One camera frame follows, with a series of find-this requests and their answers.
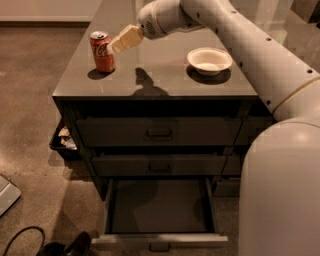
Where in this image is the middle left drawer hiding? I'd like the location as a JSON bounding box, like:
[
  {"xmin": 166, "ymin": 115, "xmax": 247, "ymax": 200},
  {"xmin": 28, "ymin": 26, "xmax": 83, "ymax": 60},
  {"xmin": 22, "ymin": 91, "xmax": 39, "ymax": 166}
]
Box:
[{"xmin": 92, "ymin": 154, "xmax": 227, "ymax": 176}]

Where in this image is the open bottom left drawer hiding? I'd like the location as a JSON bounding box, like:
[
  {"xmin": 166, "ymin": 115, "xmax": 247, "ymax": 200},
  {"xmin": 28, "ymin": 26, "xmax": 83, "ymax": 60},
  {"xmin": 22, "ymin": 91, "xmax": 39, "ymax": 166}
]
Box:
[{"xmin": 92, "ymin": 177, "xmax": 228, "ymax": 252}]

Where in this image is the black bin with trash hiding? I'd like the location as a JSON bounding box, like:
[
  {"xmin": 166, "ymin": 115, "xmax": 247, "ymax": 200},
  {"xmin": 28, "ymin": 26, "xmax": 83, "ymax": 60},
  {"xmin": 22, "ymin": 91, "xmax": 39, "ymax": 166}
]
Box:
[{"xmin": 49, "ymin": 120, "xmax": 81, "ymax": 161}]

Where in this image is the top left drawer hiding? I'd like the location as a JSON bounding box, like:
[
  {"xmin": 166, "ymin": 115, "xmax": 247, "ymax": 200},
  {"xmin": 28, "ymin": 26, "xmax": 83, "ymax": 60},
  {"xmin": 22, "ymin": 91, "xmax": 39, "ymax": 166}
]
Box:
[{"xmin": 75, "ymin": 117, "xmax": 242, "ymax": 147}]

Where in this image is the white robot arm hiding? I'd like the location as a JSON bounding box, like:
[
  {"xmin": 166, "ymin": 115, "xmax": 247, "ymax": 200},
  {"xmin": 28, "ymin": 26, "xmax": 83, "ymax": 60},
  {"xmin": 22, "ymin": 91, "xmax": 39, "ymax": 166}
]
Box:
[{"xmin": 111, "ymin": 0, "xmax": 320, "ymax": 256}]

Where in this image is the dark grey drawer cabinet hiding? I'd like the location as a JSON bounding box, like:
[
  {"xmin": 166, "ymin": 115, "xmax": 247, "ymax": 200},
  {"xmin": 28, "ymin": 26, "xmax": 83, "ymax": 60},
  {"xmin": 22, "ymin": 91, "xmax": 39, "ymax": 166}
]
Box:
[{"xmin": 52, "ymin": 0, "xmax": 278, "ymax": 201}]

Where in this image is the black cable loop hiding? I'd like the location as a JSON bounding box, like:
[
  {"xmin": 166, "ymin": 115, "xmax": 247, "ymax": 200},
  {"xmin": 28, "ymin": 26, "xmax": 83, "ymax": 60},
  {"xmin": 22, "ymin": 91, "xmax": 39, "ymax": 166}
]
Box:
[{"xmin": 2, "ymin": 225, "xmax": 47, "ymax": 256}]

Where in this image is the red coke can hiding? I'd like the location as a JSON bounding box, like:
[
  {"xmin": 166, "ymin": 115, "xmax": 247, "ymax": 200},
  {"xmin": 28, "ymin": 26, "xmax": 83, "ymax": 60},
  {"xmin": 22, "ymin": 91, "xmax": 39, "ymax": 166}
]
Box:
[{"xmin": 90, "ymin": 31, "xmax": 115, "ymax": 73}]

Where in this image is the white paper bowl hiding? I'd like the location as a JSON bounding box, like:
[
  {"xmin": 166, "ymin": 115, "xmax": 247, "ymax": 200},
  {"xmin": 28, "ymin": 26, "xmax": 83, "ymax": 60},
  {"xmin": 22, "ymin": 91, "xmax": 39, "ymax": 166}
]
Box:
[{"xmin": 187, "ymin": 47, "xmax": 233, "ymax": 76}]

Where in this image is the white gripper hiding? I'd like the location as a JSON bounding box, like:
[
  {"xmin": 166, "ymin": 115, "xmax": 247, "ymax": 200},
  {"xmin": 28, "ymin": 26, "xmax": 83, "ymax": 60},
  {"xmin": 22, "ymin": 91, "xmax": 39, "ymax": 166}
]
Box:
[{"xmin": 109, "ymin": 0, "xmax": 187, "ymax": 53}]

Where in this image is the bottom right drawer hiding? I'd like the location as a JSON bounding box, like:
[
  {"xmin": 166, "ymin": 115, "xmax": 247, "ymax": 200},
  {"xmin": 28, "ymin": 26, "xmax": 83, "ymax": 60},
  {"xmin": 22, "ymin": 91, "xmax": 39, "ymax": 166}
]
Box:
[{"xmin": 213, "ymin": 178, "xmax": 240, "ymax": 197}]

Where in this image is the middle right drawer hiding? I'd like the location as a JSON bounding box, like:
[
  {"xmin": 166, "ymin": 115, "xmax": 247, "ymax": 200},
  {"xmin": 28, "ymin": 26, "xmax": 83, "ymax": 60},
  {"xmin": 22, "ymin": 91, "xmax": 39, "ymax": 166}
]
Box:
[{"xmin": 222, "ymin": 155, "xmax": 242, "ymax": 176}]

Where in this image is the grey flat floor object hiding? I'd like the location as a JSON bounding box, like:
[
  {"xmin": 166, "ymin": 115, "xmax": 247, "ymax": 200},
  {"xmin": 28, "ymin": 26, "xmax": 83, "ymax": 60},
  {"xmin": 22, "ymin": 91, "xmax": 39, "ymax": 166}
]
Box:
[{"xmin": 0, "ymin": 176, "xmax": 21, "ymax": 217}]

